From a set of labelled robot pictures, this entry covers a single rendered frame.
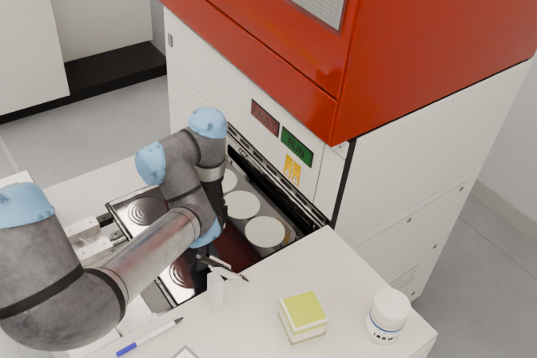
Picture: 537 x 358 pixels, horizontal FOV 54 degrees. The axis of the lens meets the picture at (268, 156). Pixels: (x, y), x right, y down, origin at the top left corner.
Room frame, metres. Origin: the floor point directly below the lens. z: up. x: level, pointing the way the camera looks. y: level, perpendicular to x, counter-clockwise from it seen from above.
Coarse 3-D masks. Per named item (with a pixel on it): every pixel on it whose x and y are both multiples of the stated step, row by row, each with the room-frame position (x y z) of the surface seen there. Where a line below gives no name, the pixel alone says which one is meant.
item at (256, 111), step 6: (252, 102) 1.10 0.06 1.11; (252, 108) 1.10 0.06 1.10; (258, 108) 1.08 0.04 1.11; (258, 114) 1.08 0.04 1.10; (264, 114) 1.06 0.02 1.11; (264, 120) 1.06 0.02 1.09; (270, 120) 1.04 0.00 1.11; (270, 126) 1.04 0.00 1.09; (276, 126) 1.02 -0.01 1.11; (276, 132) 1.02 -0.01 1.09
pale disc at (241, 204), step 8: (232, 192) 0.98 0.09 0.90; (240, 192) 0.99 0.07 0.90; (248, 192) 0.99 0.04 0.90; (232, 200) 0.95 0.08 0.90; (240, 200) 0.96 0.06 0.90; (248, 200) 0.96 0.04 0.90; (256, 200) 0.96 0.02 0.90; (232, 208) 0.93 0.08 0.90; (240, 208) 0.93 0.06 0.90; (248, 208) 0.93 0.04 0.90; (256, 208) 0.93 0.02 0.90; (232, 216) 0.90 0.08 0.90; (240, 216) 0.90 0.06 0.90; (248, 216) 0.90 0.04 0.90
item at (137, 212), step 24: (144, 192) 0.95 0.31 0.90; (120, 216) 0.86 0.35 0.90; (144, 216) 0.87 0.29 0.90; (216, 240) 0.82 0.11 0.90; (240, 240) 0.82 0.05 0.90; (288, 240) 0.84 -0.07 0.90; (192, 264) 0.74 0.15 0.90; (240, 264) 0.75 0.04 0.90; (168, 288) 0.67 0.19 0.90; (192, 288) 0.67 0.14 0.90
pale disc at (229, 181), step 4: (228, 172) 1.06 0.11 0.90; (232, 172) 1.06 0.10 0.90; (224, 176) 1.04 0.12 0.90; (228, 176) 1.04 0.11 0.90; (232, 176) 1.04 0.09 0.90; (236, 176) 1.05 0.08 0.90; (224, 180) 1.02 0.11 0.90; (228, 180) 1.03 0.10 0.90; (232, 180) 1.03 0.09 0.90; (236, 180) 1.03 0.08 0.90; (224, 184) 1.01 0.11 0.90; (228, 184) 1.01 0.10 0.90; (232, 184) 1.01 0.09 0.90; (236, 184) 1.01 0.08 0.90; (224, 188) 0.99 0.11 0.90; (228, 188) 1.00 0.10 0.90; (232, 188) 1.00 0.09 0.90; (224, 192) 0.98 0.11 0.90
